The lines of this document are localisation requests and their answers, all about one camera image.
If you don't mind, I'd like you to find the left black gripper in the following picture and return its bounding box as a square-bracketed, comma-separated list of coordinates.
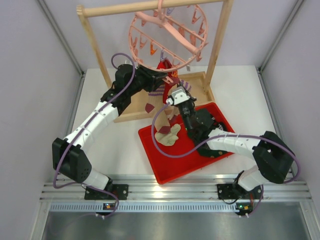
[127, 64, 168, 96]

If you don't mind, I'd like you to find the beige purple striped sock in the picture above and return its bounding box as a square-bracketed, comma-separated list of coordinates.
[144, 84, 171, 135]

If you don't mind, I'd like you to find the pink round clip hanger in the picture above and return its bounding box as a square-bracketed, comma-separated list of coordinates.
[128, 0, 209, 72]

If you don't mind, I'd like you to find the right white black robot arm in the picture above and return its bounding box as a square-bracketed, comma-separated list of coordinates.
[178, 99, 295, 200]

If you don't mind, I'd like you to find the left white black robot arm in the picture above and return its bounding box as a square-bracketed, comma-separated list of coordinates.
[52, 64, 167, 199]

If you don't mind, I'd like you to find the red sock on hanger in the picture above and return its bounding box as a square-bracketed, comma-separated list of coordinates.
[156, 59, 180, 103]

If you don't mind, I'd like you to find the purple clip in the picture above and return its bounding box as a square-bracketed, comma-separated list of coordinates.
[160, 49, 167, 63]

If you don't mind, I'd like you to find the wooden hanger rack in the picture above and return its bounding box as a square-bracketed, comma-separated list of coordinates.
[76, 0, 235, 123]

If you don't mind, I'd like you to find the cream yellow sock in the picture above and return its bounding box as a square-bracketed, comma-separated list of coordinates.
[155, 124, 181, 147]

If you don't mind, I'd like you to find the black white striped sock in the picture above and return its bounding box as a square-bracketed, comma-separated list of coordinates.
[210, 114, 228, 132]

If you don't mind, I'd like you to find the dark green sock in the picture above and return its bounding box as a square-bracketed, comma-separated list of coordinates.
[197, 147, 233, 159]

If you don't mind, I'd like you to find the red plastic tray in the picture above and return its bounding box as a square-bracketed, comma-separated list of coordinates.
[138, 116, 232, 185]

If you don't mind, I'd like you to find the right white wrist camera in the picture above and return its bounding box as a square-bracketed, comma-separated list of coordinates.
[165, 86, 195, 106]

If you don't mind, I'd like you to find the aluminium mounting rail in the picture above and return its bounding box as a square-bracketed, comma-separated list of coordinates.
[39, 174, 315, 215]

